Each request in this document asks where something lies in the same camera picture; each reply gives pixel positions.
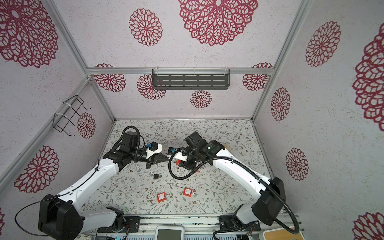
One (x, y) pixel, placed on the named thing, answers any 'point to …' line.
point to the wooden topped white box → (282, 234)
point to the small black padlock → (156, 176)
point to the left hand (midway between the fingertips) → (167, 160)
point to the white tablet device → (169, 232)
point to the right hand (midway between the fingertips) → (181, 158)
